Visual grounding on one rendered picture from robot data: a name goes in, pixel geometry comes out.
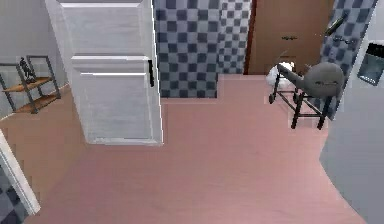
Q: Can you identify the white toilet paper roll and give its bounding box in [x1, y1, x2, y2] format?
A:
[265, 61, 296, 90]

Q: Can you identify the white panelled room door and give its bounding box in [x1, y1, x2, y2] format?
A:
[44, 0, 164, 147]

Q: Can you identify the black metal stool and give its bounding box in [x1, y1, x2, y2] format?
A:
[268, 71, 334, 131]

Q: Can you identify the brown wooden door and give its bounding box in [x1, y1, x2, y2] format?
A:
[243, 0, 335, 76]

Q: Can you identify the black wooden shelf rack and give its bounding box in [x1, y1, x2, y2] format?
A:
[0, 54, 62, 115]

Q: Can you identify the small dark figurine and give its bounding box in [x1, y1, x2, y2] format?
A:
[18, 57, 37, 84]

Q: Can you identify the black door handle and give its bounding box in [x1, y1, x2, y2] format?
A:
[147, 59, 156, 88]

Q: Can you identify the dark wall towel bar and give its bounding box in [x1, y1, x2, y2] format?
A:
[324, 13, 349, 37]

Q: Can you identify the black framed wall dispenser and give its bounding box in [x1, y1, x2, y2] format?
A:
[357, 40, 384, 87]

